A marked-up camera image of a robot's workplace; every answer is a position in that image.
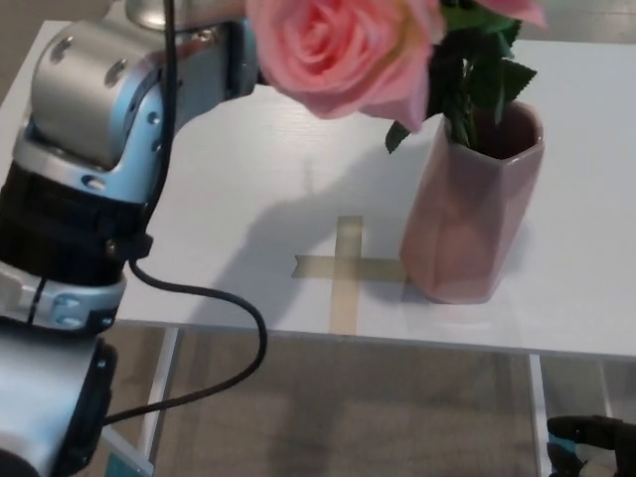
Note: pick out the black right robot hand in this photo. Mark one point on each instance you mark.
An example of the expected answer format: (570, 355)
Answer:
(596, 447)

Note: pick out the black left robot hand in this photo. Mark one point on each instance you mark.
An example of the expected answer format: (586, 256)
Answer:
(262, 77)

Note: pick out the pink artificial rose bouquet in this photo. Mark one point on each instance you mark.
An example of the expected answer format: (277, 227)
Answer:
(338, 54)

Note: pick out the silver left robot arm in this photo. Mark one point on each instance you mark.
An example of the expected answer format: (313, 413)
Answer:
(64, 99)

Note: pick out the pink faceted ceramic vase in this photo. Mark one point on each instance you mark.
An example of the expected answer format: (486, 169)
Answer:
(462, 233)

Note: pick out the white metal table leg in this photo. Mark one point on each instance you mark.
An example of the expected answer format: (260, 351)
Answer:
(161, 392)
(539, 397)

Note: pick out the light blue metal frame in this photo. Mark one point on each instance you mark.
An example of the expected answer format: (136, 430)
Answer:
(131, 457)

